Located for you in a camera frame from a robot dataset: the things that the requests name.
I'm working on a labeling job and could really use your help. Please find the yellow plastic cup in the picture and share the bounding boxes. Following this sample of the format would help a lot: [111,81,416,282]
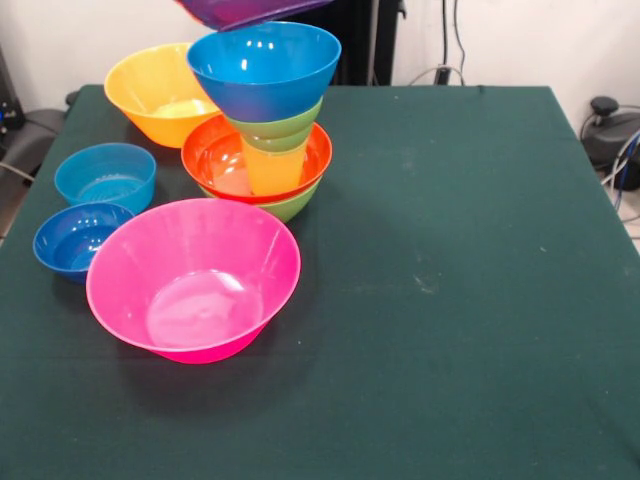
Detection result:
[242,142,307,196]

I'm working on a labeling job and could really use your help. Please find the small green ribbed bowl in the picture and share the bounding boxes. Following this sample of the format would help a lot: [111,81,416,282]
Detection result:
[224,97,324,153]

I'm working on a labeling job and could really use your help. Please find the red plastic bowl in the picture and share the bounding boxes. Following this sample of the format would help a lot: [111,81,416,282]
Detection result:
[180,113,333,205]

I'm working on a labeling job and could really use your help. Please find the pink plastic bowl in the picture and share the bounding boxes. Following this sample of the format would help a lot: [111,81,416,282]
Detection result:
[85,197,303,365]

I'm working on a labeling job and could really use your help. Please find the bright blue plastic bowl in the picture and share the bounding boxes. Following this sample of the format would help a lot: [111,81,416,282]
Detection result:
[186,21,343,123]

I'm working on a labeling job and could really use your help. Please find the purple plastic bowl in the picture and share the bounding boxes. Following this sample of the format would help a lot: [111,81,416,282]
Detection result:
[173,0,335,33]

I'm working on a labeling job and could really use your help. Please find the large green plastic bowl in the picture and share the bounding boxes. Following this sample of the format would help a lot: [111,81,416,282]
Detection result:
[197,177,322,224]

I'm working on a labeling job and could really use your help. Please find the dark green table cloth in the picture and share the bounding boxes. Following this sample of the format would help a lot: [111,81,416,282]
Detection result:
[0,83,640,480]

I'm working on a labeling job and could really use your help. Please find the translucent teal plastic bowl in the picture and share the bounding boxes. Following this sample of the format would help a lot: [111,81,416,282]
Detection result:
[53,142,158,215]

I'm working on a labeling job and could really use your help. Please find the orange plastic bowl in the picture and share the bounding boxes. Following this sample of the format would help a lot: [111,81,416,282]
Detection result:
[103,42,222,150]

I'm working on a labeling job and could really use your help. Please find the small dark blue bowl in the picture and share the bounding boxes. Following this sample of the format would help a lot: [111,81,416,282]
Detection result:
[32,201,135,285]

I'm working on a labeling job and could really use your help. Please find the black wall cable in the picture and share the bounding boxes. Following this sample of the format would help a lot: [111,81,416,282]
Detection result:
[441,0,467,85]

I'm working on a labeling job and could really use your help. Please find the black pedestal foot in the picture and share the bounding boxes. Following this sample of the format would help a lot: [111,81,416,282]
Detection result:
[579,96,640,169]
[0,107,66,169]

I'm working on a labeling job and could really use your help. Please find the tangle of cables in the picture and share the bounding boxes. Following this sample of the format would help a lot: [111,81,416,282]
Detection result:
[597,127,640,224]

